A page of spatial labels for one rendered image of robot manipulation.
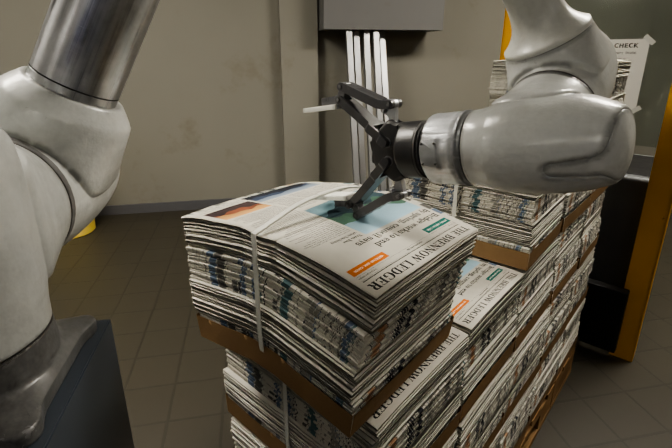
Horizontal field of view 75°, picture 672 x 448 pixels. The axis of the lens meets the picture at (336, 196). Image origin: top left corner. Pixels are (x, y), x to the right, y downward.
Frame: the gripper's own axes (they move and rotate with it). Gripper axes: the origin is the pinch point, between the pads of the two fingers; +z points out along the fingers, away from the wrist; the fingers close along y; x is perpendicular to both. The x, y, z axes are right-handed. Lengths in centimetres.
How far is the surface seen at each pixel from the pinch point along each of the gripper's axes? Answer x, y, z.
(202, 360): 34, 96, 124
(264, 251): -14.3, 11.6, -0.8
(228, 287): -14.9, 18.8, 9.2
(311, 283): -14.5, 14.6, -9.8
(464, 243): 8.9, 15.7, -19.2
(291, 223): -8.9, 9.1, -1.0
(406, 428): -3.0, 42.2, -13.6
